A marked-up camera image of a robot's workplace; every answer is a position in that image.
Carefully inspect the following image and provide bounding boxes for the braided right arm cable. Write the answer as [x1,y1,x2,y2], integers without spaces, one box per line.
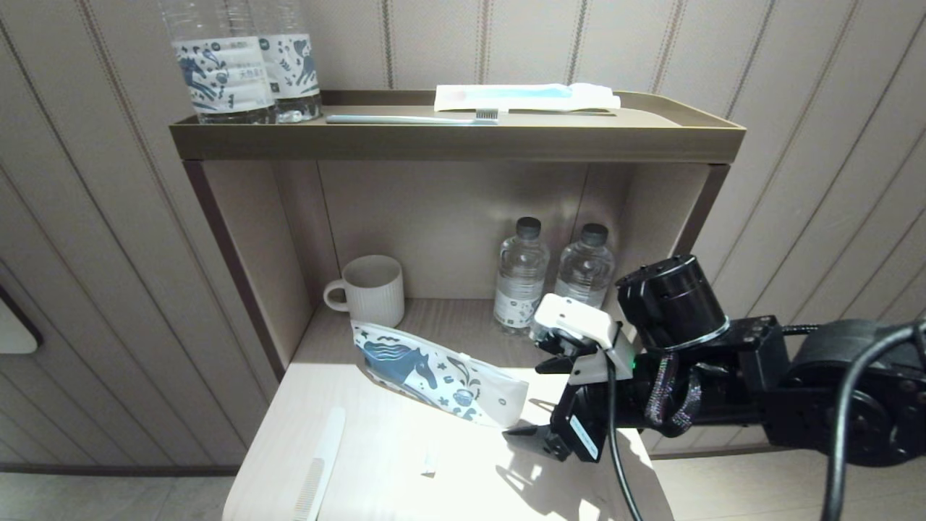
[644,353,704,439]

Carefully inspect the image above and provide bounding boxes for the white ribbed ceramic mug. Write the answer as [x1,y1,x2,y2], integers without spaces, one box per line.
[323,255,405,329]

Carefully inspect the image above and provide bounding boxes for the white plastic comb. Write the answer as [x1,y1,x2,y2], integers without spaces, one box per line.
[292,407,347,521]

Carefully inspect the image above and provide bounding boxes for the light blue toothbrush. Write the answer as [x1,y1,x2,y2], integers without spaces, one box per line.
[326,108,500,126]

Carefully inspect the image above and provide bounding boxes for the toothbrush in white wrapper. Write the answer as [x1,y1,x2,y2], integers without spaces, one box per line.
[434,82,621,114]

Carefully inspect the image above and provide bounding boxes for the small clear water bottle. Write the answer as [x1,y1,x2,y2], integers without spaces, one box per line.
[553,224,617,308]
[493,217,551,335]

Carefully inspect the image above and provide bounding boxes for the beige wooden shelf unit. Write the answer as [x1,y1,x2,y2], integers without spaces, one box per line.
[169,89,746,521]

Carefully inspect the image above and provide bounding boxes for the large horse label water bottle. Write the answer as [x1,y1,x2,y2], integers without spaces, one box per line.
[250,0,323,123]
[158,0,277,125]

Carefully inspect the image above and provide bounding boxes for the white blue horse pouch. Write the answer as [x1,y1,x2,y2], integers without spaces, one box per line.
[350,321,530,429]

